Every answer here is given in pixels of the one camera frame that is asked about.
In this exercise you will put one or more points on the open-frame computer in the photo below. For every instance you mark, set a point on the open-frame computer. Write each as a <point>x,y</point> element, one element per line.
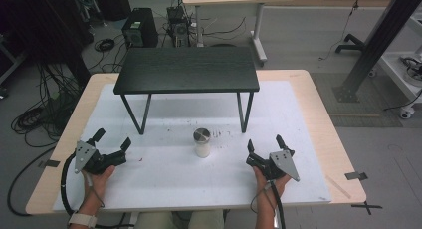
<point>178,26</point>

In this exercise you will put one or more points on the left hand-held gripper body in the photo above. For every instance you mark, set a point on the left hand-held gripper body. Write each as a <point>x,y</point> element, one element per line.
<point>99,162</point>

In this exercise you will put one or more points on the white wristwatch band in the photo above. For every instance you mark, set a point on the white wristwatch band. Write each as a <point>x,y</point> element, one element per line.
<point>81,219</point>

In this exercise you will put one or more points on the black tape cross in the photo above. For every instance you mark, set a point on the black tape cross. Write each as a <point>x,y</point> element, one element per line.
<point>366,206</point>

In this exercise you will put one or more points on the black metal post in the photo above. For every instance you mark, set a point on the black metal post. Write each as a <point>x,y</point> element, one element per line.
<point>375,46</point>

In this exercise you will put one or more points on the person's beige trousers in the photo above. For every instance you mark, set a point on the person's beige trousers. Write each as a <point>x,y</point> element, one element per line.
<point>156,221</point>

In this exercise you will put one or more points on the black tape piece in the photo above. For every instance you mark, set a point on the black tape piece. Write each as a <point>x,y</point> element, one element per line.
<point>52,163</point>
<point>356,176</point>

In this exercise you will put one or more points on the person's left hand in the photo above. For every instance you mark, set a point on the person's left hand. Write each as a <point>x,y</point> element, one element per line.
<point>96,185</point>

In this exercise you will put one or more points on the black desktop shelf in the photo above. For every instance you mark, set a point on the black desktop shelf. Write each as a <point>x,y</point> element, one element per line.
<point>187,69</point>

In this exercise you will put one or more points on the black computer tower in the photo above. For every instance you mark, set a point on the black computer tower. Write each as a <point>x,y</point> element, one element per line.
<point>141,28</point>

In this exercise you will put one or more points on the light wooden table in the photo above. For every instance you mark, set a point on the light wooden table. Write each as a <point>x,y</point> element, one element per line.
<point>331,132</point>

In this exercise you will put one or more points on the black stand foot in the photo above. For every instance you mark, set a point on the black stand foot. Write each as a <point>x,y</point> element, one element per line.
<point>351,41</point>

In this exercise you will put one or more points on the person's right hand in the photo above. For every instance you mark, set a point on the person's right hand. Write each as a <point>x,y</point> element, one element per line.
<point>265,189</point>

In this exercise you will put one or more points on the white board mat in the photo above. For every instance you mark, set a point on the white board mat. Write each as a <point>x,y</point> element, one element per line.
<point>185,179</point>

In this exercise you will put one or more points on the white office desk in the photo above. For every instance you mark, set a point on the white office desk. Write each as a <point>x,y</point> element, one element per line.
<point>232,13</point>

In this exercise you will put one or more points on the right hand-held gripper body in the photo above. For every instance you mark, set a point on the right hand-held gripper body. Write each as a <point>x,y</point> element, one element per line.
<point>282,164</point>

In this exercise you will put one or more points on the white wheeled cart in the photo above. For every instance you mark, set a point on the white wheeled cart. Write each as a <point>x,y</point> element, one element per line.
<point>401,73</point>

